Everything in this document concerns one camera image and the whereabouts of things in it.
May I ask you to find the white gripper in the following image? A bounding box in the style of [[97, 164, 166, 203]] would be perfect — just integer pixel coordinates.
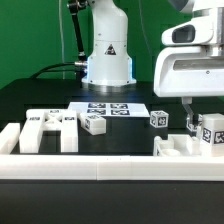
[[153, 15, 224, 130]]

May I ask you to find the white chair seat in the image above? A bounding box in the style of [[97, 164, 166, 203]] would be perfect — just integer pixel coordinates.
[[153, 134, 201, 157]]

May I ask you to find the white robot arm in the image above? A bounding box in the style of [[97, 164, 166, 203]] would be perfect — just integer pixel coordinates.
[[82, 0, 224, 111]]

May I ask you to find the white tagged cube far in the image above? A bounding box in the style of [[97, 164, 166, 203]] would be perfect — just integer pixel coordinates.
[[186, 114, 202, 132]]

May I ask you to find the white tagged cube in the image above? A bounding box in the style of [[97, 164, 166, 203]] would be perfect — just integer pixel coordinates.
[[186, 114, 202, 132], [150, 110, 169, 128]]

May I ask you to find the white tagged cube near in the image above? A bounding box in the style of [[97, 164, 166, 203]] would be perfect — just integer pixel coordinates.
[[150, 110, 169, 128]]

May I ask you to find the white marker sheet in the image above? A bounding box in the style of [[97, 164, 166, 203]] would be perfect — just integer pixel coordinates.
[[68, 102, 149, 117]]

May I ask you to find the white hanging cable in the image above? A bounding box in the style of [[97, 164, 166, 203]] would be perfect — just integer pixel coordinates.
[[58, 0, 66, 80]]

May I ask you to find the black cable bundle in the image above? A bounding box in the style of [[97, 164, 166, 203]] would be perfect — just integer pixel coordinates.
[[29, 61, 88, 80]]

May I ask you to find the white chair back frame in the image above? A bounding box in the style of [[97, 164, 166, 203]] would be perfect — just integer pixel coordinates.
[[19, 109, 78, 153]]

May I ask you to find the white U-shaped obstacle frame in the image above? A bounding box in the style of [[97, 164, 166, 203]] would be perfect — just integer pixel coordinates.
[[0, 123, 224, 181]]

